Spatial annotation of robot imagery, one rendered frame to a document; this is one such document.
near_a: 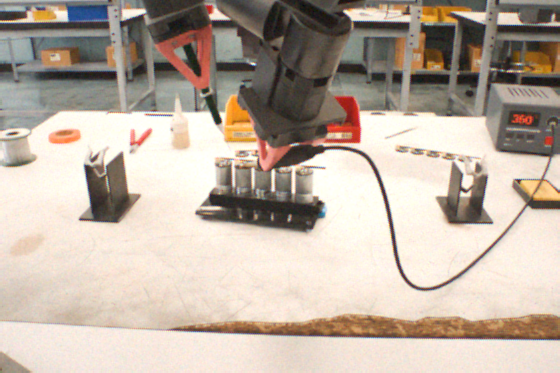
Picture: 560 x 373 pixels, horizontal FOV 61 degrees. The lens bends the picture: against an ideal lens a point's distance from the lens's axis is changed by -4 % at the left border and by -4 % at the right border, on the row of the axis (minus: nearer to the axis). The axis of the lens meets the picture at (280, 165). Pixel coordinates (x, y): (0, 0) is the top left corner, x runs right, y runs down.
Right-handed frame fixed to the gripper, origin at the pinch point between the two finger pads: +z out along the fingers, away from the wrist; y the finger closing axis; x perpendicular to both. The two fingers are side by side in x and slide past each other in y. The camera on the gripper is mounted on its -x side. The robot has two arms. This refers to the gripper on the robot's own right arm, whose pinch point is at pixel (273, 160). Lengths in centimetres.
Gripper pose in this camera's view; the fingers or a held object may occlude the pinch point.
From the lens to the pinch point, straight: 57.8
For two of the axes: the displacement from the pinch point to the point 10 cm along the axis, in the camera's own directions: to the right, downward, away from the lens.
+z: -2.4, 6.5, 7.2
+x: 4.6, 7.3, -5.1
